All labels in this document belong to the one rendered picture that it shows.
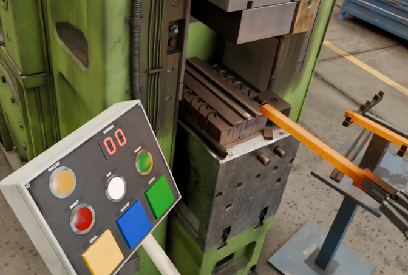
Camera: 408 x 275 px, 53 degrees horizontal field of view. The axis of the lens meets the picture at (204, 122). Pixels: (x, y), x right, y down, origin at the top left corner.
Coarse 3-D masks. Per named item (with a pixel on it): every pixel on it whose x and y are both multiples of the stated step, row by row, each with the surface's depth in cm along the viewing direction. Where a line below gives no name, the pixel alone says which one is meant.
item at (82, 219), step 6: (78, 210) 78; (84, 210) 79; (78, 216) 78; (84, 216) 79; (90, 216) 80; (78, 222) 77; (84, 222) 79; (90, 222) 80; (78, 228) 77; (84, 228) 79
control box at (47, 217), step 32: (96, 128) 84; (128, 128) 90; (32, 160) 79; (64, 160) 76; (96, 160) 82; (128, 160) 90; (160, 160) 98; (32, 192) 71; (96, 192) 82; (128, 192) 89; (32, 224) 74; (64, 224) 75; (96, 224) 81; (64, 256) 75; (128, 256) 87
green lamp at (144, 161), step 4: (140, 156) 92; (144, 156) 93; (148, 156) 94; (140, 160) 92; (144, 160) 93; (148, 160) 94; (140, 164) 92; (144, 164) 93; (148, 164) 94; (140, 168) 92; (144, 168) 93; (148, 168) 94
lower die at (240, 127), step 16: (192, 80) 145; (224, 80) 148; (192, 96) 139; (208, 96) 138; (240, 96) 140; (192, 112) 135; (224, 112) 131; (240, 112) 131; (256, 112) 132; (208, 128) 130; (224, 128) 126; (240, 128) 130; (256, 128) 136; (224, 144) 130
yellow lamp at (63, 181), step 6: (60, 174) 75; (66, 174) 76; (54, 180) 74; (60, 180) 75; (66, 180) 76; (72, 180) 77; (54, 186) 74; (60, 186) 75; (66, 186) 76; (72, 186) 77; (60, 192) 75; (66, 192) 76
